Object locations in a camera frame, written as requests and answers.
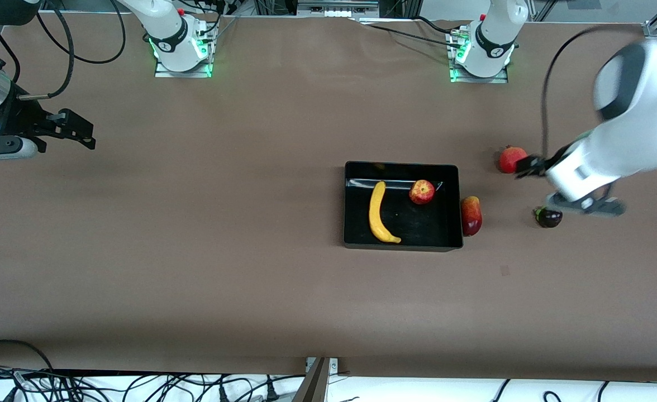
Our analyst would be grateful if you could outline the red yellow mango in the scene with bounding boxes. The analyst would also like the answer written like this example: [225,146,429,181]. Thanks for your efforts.
[461,196,483,237]

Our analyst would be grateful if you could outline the white power strip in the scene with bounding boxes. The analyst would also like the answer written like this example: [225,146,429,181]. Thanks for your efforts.
[297,0,380,17]

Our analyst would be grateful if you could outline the black cable on table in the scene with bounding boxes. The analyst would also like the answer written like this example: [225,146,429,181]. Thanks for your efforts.
[356,16,463,49]

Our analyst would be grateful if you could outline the tangled black floor cables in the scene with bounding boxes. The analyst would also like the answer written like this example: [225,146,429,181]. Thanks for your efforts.
[0,339,307,402]

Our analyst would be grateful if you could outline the red yellow apple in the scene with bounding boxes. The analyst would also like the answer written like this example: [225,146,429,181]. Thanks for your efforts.
[409,179,436,205]

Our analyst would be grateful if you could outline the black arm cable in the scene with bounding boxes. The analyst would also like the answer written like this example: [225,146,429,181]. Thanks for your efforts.
[0,0,126,101]
[540,25,642,162]

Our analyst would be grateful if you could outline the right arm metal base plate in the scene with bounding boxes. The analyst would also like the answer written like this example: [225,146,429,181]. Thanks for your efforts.
[154,17,214,78]

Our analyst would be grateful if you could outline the red pomegranate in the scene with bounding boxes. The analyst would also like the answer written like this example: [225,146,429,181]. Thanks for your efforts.
[499,145,529,174]

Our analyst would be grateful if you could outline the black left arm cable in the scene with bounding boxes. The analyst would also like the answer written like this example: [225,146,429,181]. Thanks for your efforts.
[540,25,642,162]

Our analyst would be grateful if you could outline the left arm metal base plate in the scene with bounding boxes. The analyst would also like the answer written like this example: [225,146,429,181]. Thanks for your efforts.
[449,25,509,84]

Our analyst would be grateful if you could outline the yellow banana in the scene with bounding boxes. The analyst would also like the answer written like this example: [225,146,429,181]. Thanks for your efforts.
[369,181,402,244]

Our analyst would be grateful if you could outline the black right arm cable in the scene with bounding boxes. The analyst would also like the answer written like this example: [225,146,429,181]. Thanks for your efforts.
[0,0,126,101]

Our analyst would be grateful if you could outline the metal table edge bracket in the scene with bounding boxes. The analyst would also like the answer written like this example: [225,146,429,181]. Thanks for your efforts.
[292,357,339,402]

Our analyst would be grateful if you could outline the black rectangular tray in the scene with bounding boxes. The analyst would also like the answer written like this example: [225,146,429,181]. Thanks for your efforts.
[343,161,464,252]

